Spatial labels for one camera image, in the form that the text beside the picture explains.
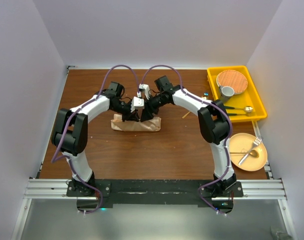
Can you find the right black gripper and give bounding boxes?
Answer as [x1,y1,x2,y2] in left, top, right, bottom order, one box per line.
[140,93,166,123]

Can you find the peach satin napkin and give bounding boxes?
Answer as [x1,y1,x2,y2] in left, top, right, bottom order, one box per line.
[111,114,161,132]

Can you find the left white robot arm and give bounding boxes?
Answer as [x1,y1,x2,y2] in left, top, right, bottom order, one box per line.
[51,82,139,196]

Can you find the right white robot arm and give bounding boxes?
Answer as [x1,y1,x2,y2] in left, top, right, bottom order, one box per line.
[139,76,237,197]

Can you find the grey white cup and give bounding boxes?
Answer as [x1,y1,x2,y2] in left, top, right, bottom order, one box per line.
[219,86,235,103]

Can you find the yellow plastic tray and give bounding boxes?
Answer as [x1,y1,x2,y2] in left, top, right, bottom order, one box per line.
[207,65,268,123]

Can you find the woven orange round plate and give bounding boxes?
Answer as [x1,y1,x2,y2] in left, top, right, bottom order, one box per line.
[216,69,248,95]

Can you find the gold black spoon in tray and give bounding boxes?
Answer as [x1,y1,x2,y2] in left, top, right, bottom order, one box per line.
[225,106,254,114]

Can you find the beige round plate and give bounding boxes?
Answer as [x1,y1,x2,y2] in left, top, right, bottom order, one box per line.
[229,133,268,172]

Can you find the silver fork on plate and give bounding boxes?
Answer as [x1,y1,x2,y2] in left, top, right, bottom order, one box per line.
[238,135,263,166]

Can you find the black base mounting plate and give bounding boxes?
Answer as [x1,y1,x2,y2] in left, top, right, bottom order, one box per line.
[66,179,244,213]

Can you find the gold spoon on plate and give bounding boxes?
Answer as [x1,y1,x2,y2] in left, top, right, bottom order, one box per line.
[230,150,259,158]

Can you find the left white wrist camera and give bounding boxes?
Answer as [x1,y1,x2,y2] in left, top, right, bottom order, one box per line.
[131,92,144,112]

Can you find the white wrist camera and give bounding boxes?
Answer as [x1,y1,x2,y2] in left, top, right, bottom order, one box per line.
[137,84,150,100]
[131,92,144,112]

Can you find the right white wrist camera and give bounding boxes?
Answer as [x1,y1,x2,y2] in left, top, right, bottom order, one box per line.
[137,84,150,100]

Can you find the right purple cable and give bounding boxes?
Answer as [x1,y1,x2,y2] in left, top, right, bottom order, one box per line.
[140,64,234,218]

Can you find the purple cable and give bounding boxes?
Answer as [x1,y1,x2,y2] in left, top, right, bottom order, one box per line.
[140,64,234,218]
[50,64,141,215]

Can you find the black handled utensil in tray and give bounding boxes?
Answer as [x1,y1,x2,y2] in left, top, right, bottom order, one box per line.
[228,113,251,117]

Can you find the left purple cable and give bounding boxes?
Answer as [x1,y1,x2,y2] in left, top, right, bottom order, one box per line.
[50,64,141,215]

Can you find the aluminium rail frame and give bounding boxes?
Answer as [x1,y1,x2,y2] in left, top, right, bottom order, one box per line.
[10,119,298,240]

